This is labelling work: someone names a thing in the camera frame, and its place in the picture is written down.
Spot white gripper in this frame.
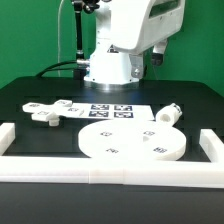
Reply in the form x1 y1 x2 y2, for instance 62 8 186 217
111 0 185 79

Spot white round table top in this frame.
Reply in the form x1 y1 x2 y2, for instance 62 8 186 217
78 120 186 161

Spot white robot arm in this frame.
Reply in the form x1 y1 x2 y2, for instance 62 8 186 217
84 0 185 91

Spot white sheet with markers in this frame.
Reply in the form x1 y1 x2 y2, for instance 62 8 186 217
68 103 154 120

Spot white cross-shaped table base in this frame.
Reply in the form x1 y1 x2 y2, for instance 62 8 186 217
22 100 84 127

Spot black cables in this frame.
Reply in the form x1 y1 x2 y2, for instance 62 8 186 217
35 60 88 78

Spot white thin cable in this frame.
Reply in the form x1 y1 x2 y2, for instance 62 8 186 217
57 0 66 78

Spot white U-shaped boundary frame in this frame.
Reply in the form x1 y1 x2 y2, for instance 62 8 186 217
0 123 224 189

